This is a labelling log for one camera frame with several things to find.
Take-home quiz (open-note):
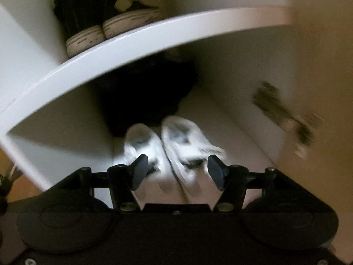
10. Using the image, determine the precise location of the dark shoe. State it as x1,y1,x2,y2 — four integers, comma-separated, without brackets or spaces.
99,57,199,138

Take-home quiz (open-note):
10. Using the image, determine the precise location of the wooden shoe cabinet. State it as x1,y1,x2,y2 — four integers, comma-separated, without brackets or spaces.
0,0,298,194

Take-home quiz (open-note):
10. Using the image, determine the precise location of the white black-stripe shoe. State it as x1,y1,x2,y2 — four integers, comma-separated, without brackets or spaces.
161,116,227,203
123,124,180,203

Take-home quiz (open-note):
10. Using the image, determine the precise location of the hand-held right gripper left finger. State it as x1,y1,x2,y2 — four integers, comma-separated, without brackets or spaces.
77,155,149,214

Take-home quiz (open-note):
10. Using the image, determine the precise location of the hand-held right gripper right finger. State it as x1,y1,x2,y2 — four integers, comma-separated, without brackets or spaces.
207,154,280,213

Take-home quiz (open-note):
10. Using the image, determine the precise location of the wooden cabinet door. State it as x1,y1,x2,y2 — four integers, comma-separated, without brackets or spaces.
273,0,353,207

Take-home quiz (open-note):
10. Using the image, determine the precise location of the metal door hinge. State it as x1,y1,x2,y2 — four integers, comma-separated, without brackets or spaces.
252,81,324,155

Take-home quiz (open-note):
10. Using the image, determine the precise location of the black canvas shoe white sole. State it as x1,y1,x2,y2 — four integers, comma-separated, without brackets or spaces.
54,0,106,57
101,0,166,40

